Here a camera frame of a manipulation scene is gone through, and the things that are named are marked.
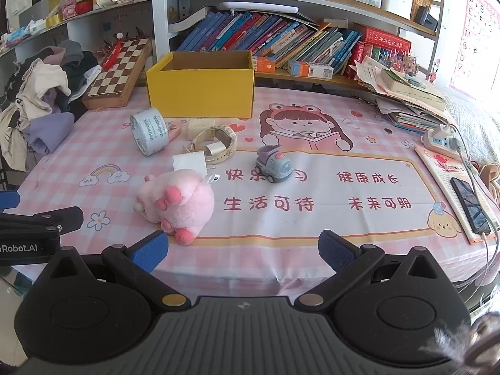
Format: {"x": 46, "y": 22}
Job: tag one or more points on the colourful small flower bunch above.
{"x": 400, "y": 64}

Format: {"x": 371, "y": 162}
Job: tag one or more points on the white power strip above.
{"x": 439, "y": 140}

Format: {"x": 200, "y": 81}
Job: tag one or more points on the pink printed desktop cloth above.
{"x": 273, "y": 218}

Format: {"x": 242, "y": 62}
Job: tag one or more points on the red tassel ornament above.
{"x": 111, "y": 52}

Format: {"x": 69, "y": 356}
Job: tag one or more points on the stack of papers and books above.
{"x": 410, "y": 93}

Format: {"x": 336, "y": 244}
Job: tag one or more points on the white pink learning tablet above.
{"x": 258, "y": 7}

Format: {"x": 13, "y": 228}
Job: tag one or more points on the beige wristwatch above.
{"x": 228, "y": 136}

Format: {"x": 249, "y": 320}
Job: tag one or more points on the small orange box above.
{"x": 263, "y": 64}

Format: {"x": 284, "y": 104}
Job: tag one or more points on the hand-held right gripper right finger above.
{"x": 336, "y": 248}

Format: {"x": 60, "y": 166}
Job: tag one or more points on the yellow cardboard box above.
{"x": 199, "y": 93}

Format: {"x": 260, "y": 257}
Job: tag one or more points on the row of colourful books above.
{"x": 265, "y": 35}

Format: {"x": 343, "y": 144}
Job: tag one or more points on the grey toy car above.
{"x": 273, "y": 164}

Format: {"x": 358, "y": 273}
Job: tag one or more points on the black smartphone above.
{"x": 470, "y": 205}

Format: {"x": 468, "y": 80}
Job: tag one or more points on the alphabet wall poster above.
{"x": 474, "y": 39}

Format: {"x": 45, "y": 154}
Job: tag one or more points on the roll of clear tape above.
{"x": 150, "y": 132}

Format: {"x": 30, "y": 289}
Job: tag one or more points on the wooden chessboard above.
{"x": 117, "y": 74}

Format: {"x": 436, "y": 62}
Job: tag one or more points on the pile of clothes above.
{"x": 39, "y": 97}

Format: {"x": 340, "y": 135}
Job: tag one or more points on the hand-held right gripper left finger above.
{"x": 150, "y": 252}

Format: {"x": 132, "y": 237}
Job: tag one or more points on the small white charger cube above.
{"x": 215, "y": 151}

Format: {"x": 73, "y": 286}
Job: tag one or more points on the white two-prong charger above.
{"x": 189, "y": 164}

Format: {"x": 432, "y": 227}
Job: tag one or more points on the orange white toothbrush box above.
{"x": 310, "y": 70}

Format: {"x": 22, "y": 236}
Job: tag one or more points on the white desk shelf unit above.
{"x": 158, "y": 15}

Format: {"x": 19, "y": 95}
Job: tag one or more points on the small black box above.
{"x": 425, "y": 18}

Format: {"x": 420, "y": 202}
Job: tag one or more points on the white pen holder box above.
{"x": 396, "y": 2}

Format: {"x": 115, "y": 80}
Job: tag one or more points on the white foam block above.
{"x": 200, "y": 127}

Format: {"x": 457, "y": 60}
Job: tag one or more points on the red cream round figurine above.
{"x": 84, "y": 4}

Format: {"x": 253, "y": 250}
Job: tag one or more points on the thick red dictionary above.
{"x": 386, "y": 39}

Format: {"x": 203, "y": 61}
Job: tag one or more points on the red white booklet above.
{"x": 441, "y": 175}

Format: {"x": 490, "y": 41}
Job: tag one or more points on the pink plush toy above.
{"x": 183, "y": 203}

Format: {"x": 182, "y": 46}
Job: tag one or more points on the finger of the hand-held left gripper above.
{"x": 66, "y": 217}
{"x": 8, "y": 200}

